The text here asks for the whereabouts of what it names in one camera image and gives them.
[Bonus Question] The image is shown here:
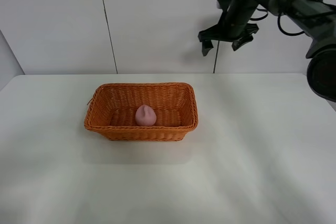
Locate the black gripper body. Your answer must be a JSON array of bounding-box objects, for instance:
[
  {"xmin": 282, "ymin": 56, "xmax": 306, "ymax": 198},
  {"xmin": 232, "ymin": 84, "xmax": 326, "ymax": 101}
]
[{"xmin": 198, "ymin": 0, "xmax": 279, "ymax": 42}]

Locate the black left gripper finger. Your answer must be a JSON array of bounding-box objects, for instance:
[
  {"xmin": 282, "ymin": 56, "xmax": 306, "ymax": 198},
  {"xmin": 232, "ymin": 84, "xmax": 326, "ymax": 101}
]
[{"xmin": 202, "ymin": 40, "xmax": 214, "ymax": 56}]

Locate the pink peach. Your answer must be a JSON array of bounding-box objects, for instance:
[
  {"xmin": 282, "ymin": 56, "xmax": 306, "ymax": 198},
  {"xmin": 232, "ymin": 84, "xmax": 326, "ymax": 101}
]
[{"xmin": 135, "ymin": 104, "xmax": 157, "ymax": 126}]

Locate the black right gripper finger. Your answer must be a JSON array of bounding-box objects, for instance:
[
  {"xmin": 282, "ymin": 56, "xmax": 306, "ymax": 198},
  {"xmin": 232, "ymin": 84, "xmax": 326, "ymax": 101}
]
[{"xmin": 232, "ymin": 34, "xmax": 254, "ymax": 51}]

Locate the orange wicker basket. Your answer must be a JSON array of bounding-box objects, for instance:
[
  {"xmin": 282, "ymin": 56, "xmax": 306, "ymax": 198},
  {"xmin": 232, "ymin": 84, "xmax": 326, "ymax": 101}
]
[{"xmin": 84, "ymin": 82, "xmax": 198, "ymax": 142}]

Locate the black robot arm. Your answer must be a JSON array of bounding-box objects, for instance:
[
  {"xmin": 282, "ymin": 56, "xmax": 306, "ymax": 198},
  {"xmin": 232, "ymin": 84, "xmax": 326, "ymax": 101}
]
[{"xmin": 198, "ymin": 0, "xmax": 335, "ymax": 102}]

